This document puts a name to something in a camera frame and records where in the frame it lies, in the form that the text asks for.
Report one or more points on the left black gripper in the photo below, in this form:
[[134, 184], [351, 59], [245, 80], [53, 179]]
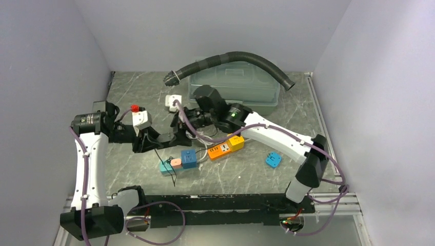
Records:
[[146, 140]]

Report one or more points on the teal power strip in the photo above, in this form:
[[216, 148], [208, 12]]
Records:
[[166, 169]]

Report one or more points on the pink small block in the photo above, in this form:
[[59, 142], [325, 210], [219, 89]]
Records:
[[176, 163]]

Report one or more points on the orange power strip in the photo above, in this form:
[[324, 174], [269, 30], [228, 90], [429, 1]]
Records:
[[219, 151]]

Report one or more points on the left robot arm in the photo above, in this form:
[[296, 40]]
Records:
[[92, 214]]

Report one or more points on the blue cube socket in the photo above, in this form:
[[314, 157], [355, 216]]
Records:
[[189, 159]]

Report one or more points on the translucent green storage box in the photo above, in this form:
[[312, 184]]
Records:
[[240, 81]]

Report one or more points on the yellow cube socket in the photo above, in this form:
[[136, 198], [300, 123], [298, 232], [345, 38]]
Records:
[[235, 143]]

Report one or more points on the light blue flat adapter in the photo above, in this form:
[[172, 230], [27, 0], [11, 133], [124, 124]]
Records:
[[273, 159]]

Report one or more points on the aluminium rail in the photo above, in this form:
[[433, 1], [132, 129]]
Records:
[[267, 205]]

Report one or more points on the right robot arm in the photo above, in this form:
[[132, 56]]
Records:
[[238, 120]]

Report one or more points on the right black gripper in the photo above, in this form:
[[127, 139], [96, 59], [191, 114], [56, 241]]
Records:
[[176, 121]]

